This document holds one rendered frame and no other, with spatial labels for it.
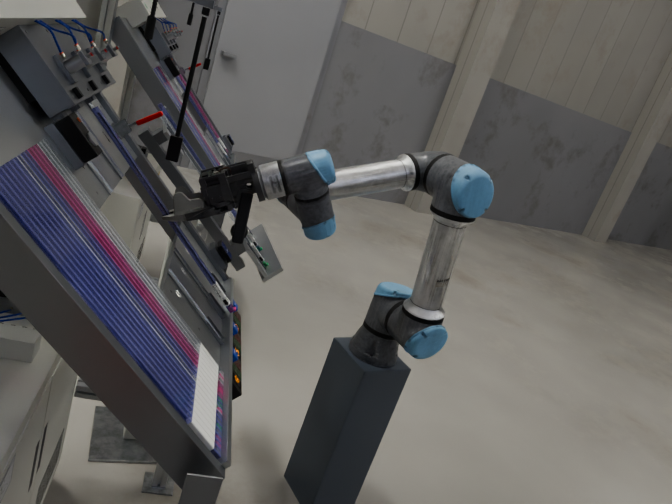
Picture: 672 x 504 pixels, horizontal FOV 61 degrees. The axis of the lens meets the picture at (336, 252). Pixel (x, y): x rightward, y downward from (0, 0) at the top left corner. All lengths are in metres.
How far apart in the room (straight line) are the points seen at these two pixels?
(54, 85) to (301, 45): 4.44
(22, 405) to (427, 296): 0.93
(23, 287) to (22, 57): 0.41
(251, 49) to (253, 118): 0.59
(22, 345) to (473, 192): 1.00
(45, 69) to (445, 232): 0.92
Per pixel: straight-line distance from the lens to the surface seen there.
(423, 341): 1.52
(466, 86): 6.32
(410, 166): 1.46
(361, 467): 1.93
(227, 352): 1.17
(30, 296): 0.78
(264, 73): 5.27
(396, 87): 6.05
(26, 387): 1.19
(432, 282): 1.48
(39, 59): 1.03
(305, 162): 1.17
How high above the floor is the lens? 1.34
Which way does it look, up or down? 18 degrees down
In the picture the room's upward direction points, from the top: 19 degrees clockwise
